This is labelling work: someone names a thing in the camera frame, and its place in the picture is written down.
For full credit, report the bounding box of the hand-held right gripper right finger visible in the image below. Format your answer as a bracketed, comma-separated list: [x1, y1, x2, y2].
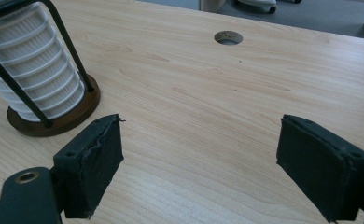
[275, 113, 364, 224]

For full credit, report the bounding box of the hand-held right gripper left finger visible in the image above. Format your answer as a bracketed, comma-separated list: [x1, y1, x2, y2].
[52, 113, 125, 219]

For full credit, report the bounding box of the black wire cup holder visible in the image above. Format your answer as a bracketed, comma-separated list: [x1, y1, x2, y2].
[0, 0, 102, 138]

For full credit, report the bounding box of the stack of white paper cups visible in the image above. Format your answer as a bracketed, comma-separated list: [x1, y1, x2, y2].
[0, 1, 86, 123]

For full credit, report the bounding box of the white chair base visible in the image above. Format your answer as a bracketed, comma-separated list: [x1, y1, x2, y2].
[232, 0, 278, 15]

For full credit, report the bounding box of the round desk cable grommet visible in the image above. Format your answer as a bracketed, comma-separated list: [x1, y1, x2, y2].
[213, 30, 244, 46]

